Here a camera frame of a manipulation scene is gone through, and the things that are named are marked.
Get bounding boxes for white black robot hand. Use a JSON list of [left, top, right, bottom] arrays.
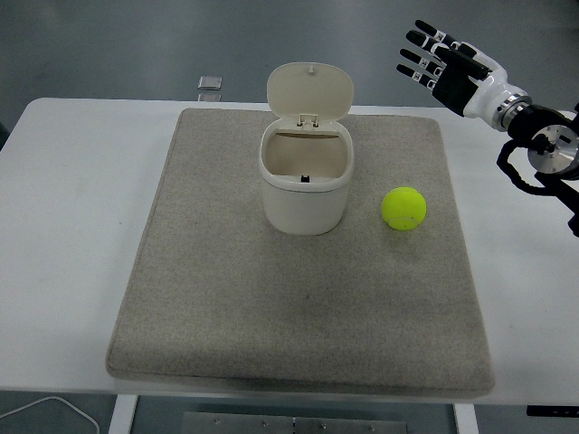
[[395, 18, 528, 123]]

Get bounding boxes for yellow-green tennis ball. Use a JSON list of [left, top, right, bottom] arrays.
[[381, 185, 428, 231]]

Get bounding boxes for cream lidded plastic box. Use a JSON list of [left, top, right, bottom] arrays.
[[258, 61, 355, 236]]

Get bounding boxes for beige fabric mat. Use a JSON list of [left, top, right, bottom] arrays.
[[104, 107, 497, 400]]

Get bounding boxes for black table control panel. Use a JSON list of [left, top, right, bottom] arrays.
[[526, 405, 579, 417]]

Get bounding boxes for white table leg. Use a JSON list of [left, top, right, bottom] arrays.
[[109, 394, 139, 434], [451, 401, 479, 434]]

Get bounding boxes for grey metal plate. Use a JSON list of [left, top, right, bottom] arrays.
[[180, 410, 408, 434]]

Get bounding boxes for white cable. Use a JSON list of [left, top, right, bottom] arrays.
[[0, 395, 100, 434]]

